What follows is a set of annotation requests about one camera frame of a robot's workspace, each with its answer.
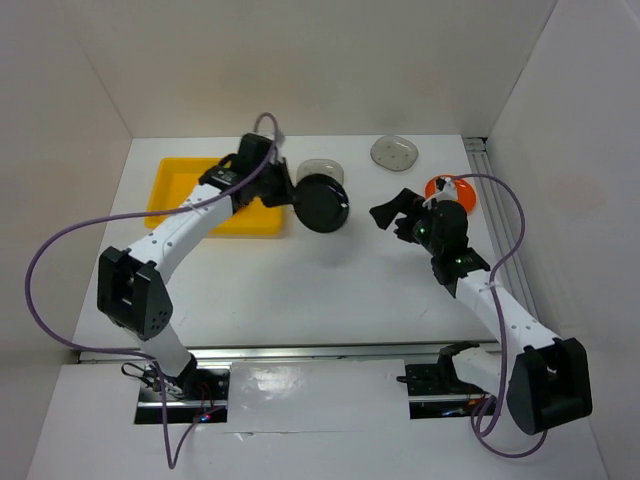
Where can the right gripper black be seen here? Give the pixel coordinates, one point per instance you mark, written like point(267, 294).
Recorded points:
point(404, 202)

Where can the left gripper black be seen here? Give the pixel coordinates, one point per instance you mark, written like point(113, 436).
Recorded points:
point(285, 192)

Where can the black plate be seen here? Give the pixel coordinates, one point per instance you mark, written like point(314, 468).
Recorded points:
point(321, 203)

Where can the orange plate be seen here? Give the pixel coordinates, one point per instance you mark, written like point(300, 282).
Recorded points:
point(466, 194)

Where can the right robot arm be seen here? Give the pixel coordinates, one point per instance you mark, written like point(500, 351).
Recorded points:
point(543, 378)

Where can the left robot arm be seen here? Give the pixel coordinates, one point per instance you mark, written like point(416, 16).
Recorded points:
point(132, 289)

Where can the yellow plastic bin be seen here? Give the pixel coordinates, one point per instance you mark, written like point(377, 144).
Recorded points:
point(176, 178)

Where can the grey translucent plate left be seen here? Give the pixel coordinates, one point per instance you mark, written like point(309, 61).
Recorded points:
point(327, 167)

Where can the grey translucent plate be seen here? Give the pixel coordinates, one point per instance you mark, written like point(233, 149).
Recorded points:
point(394, 153)
point(327, 167)

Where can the grey translucent plate right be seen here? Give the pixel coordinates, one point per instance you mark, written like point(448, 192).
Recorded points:
point(394, 153)

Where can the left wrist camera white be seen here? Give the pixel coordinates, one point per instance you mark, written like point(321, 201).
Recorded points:
point(278, 138)

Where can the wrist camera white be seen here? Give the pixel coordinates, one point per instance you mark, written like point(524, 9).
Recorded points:
point(438, 189)
point(278, 138)

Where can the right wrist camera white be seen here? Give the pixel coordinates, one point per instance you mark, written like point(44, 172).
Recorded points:
point(438, 189)

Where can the aluminium rail right side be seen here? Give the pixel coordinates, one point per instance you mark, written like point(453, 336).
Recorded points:
point(503, 220)

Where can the aluminium rail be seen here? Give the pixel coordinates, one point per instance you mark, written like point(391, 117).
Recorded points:
point(503, 220)
point(319, 352)

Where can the aluminium rail front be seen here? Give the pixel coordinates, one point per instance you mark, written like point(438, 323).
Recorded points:
point(319, 352)

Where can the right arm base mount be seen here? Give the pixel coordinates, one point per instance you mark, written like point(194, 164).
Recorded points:
point(434, 390)

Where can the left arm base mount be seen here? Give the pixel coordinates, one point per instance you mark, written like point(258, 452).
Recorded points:
point(206, 401)

